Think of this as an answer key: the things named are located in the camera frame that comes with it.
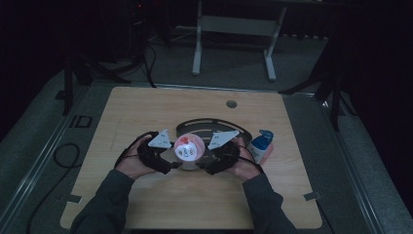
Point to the grey tape piece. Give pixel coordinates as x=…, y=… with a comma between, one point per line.
x=74, y=198
x=311, y=196

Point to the pink tub with white lid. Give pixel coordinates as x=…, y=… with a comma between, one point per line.
x=189, y=150

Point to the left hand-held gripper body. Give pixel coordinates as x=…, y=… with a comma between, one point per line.
x=152, y=156

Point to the round grey table grommet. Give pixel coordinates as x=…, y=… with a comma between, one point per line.
x=231, y=104

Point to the white bottle with blue cap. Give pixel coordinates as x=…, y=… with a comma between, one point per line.
x=259, y=146

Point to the white metal desk frame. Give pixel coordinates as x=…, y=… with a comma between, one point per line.
x=238, y=26

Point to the person's right hand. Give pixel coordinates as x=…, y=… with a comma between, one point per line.
x=243, y=169

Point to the pink bottle with blue cap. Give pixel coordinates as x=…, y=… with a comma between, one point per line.
x=269, y=156

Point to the black stand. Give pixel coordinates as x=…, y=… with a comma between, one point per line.
x=81, y=74
x=328, y=87

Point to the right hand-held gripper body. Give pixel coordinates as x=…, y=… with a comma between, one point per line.
x=224, y=152

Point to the person's left hand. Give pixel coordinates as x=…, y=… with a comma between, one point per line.
x=131, y=165

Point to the black metal corner shelf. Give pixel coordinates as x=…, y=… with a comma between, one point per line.
x=195, y=125

